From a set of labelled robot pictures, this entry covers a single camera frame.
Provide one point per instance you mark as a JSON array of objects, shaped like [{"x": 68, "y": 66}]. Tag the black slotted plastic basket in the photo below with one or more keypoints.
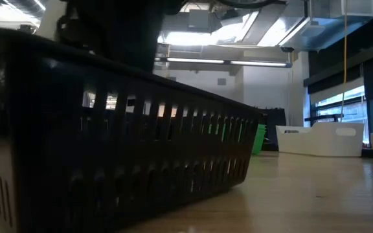
[{"x": 108, "y": 145}]

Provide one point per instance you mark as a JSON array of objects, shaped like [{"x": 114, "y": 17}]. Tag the white plastic bin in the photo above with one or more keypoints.
[{"x": 319, "y": 142}]

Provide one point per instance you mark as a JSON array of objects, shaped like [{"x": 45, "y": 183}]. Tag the long fluorescent light fixture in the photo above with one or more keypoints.
[{"x": 222, "y": 61}]

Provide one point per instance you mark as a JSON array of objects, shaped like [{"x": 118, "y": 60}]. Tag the green slotted plastic basket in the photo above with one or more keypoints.
[{"x": 259, "y": 139}]

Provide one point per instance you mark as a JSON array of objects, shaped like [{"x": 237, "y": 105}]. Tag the black box device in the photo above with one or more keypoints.
[{"x": 275, "y": 129}]

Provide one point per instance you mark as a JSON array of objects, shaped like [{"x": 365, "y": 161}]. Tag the metal air duct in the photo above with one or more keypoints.
[{"x": 303, "y": 32}]

